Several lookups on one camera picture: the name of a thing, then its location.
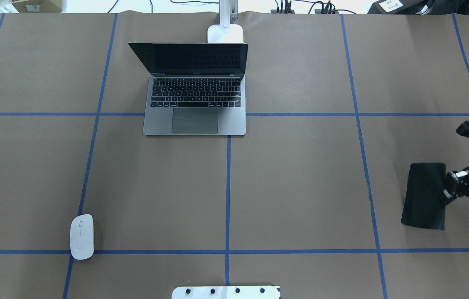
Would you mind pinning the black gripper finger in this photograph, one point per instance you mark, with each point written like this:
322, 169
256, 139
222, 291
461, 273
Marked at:
448, 197

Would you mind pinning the white computer mouse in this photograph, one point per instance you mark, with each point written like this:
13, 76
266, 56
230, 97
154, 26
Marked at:
81, 238

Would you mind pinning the grey laptop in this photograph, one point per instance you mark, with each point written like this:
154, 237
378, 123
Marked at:
194, 88

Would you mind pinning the white desk lamp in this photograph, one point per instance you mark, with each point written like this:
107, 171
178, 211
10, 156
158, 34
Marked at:
225, 31

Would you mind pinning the cardboard box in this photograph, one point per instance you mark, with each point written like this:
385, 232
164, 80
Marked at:
36, 6

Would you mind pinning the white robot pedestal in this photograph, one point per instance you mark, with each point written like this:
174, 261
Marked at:
227, 292

